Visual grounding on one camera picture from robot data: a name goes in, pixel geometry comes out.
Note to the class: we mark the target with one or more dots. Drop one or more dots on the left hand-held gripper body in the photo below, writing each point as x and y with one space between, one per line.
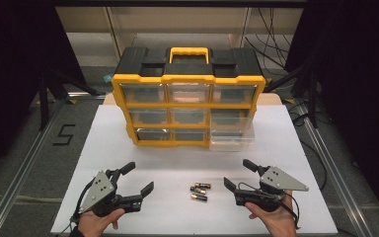
97 191

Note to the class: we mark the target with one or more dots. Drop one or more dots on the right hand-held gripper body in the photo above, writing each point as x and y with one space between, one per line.
278 180

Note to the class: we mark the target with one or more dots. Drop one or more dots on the large clear plastic drawer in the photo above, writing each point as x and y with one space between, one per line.
232 140

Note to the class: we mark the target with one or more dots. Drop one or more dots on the person's left hand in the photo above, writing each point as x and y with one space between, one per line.
93 225

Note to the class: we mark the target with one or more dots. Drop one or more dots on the person's right hand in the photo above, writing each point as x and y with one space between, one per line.
278 222

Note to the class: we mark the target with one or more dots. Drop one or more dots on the white table cover board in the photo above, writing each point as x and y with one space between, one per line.
177 217

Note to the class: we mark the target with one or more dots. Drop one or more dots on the set of small clear drawers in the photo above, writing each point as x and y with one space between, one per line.
143 93

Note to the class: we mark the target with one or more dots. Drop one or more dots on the black metal stand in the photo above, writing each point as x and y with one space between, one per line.
312 105
43 105

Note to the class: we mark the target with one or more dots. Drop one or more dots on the small teal object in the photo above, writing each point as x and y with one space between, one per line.
108 78

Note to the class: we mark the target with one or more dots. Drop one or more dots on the yellow and black organizer cabinet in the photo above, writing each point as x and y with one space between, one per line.
190 69

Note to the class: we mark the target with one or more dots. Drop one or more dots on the black curtain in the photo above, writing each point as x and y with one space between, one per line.
13 65
358 82

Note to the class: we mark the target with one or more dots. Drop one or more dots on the beige shelf unit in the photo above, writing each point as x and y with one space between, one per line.
89 19

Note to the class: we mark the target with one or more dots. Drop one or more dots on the aluminium floor rail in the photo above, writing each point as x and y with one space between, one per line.
21 171
337 179

